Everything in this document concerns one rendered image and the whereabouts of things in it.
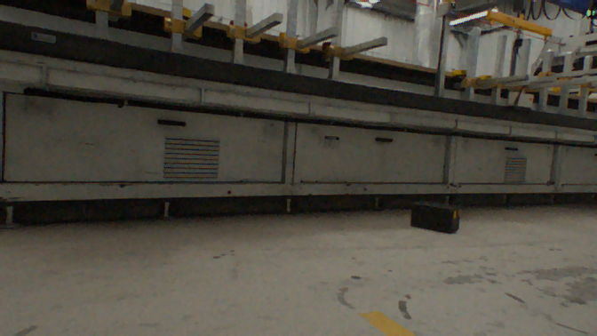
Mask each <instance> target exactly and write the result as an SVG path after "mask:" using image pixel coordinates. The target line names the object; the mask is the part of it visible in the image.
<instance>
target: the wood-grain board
mask: <svg viewBox="0 0 597 336"><path fill-rule="evenodd" d="M131 12H132V13H135V14H139V15H144V16H148V17H154V18H155V19H159V20H164V18H167V19H170V18H171V12H168V10H164V9H160V8H155V7H150V6H146V5H142V4H138V3H134V2H131ZM227 26H228V25H227V24H223V23H219V22H215V21H209V20H207V21H206V22H204V24H202V29H208V30H212V31H217V32H221V33H227ZM259 41H260V42H265V43H270V44H278V45H279V36H273V35H269V34H265V33H262V34H260V39H259ZM309 51H310V52H318V53H322V54H325V52H324V51H322V46H321V45H319V44H314V45H311V46H309ZM353 60H357V61H361V62H366V63H371V64H376V65H380V66H385V67H390V68H398V69H402V70H407V71H411V72H414V71H416V72H420V73H425V74H429V75H434V76H436V68H429V67H424V66H419V65H415V64H410V63H406V62H398V61H393V60H386V59H381V58H378V57H373V56H369V55H365V54H360V53H356V54H353ZM445 77H447V78H452V79H457V80H458V78H457V77H454V76H453V72H449V71H445ZM531 93H535V94H539V93H540V89H535V90H533V92H531ZM547 96H551V97H555V98H560V97H561V94H560V93H559V92H551V91H547ZM579 98H580V96H578V95H573V94H568V100H574V101H579ZM587 103H590V104H593V103H594V105H596V104H597V99H592V98H588V100H587Z"/></svg>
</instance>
